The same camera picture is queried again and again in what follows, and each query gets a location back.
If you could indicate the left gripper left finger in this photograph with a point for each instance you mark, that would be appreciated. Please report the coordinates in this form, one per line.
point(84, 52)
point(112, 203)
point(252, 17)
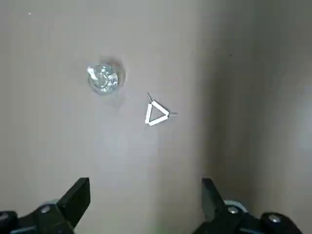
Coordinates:
point(61, 214)

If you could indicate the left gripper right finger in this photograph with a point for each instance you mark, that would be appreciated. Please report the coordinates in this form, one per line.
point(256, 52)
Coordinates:
point(231, 219)

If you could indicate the white clay triangle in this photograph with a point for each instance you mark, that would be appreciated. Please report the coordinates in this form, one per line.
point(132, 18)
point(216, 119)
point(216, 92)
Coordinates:
point(149, 114)

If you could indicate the clear glass alcohol lamp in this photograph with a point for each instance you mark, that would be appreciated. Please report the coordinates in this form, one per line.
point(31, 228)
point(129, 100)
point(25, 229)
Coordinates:
point(103, 78)

